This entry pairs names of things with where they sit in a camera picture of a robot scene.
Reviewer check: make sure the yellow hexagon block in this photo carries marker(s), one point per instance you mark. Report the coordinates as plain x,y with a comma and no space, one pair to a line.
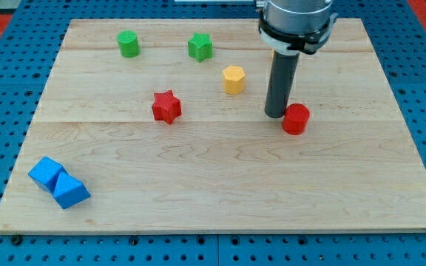
234,79

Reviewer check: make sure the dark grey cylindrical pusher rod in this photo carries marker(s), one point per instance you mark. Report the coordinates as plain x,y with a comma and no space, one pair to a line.
281,78

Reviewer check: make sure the red cylinder block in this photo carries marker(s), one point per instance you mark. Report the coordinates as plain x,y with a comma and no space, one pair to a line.
296,119

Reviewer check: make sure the green cylinder block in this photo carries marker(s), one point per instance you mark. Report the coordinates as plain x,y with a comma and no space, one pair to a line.
128,44

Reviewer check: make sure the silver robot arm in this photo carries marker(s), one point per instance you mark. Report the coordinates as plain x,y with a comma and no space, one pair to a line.
290,28

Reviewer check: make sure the blue cube block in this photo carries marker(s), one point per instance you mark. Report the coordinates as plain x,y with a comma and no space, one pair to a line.
45,173

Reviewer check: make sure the red star block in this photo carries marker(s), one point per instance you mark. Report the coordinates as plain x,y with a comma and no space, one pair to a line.
166,106

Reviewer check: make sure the blue triangle block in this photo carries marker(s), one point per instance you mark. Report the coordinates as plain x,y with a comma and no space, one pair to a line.
69,191

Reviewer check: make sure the green star block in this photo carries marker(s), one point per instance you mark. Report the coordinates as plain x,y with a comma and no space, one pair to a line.
200,47

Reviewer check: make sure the light wooden board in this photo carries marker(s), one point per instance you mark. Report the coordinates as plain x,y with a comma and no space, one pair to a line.
223,166

